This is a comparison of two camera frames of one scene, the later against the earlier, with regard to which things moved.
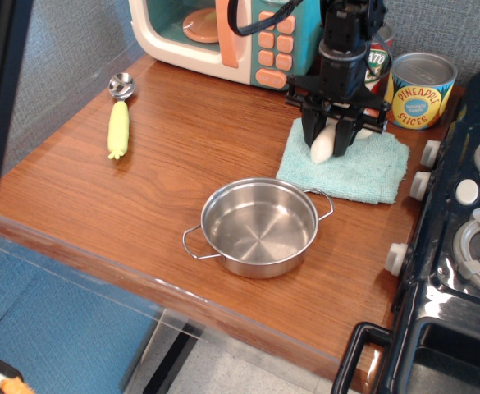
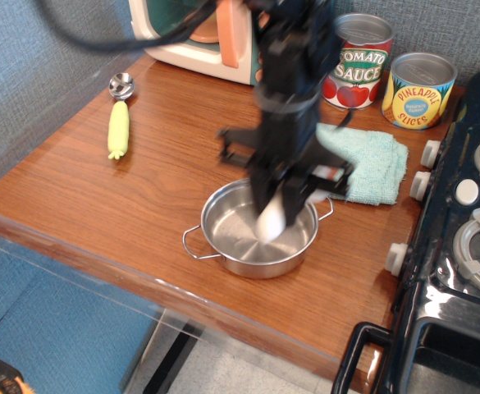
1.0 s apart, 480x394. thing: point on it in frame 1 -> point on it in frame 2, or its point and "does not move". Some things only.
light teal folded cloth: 372,171 does not move
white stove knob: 419,185 does not move
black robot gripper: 341,90 -> 287,145
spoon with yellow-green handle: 121,85 does not move
